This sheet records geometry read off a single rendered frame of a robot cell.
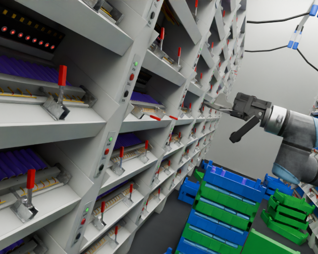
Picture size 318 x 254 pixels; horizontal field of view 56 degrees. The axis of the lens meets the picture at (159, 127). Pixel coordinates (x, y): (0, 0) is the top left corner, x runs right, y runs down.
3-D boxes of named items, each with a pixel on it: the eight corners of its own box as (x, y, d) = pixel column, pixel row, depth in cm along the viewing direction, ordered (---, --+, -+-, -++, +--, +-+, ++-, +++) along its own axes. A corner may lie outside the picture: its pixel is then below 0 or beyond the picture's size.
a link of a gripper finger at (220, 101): (208, 88, 97) (233, 96, 99) (202, 105, 98) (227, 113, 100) (211, 88, 94) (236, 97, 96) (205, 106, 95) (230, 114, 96)
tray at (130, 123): (166, 127, 138) (179, 111, 136) (112, 134, 79) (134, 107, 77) (135, 99, 141) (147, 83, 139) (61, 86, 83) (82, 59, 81)
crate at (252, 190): (255, 192, 166) (261, 179, 165) (260, 203, 146) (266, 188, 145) (204, 172, 171) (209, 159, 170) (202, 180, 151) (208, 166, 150)
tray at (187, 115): (190, 123, 205) (203, 108, 203) (170, 126, 147) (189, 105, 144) (168, 104, 209) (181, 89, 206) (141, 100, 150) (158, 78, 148)
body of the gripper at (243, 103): (236, 92, 103) (271, 103, 101) (228, 116, 104) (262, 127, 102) (235, 91, 96) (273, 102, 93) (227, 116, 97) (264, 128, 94)
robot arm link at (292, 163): (310, 190, 93) (324, 153, 92) (278, 181, 91) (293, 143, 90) (293, 181, 102) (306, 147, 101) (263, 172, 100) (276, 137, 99)
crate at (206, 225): (240, 230, 168) (245, 217, 167) (242, 246, 149) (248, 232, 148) (190, 209, 174) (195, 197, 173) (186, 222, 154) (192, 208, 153)
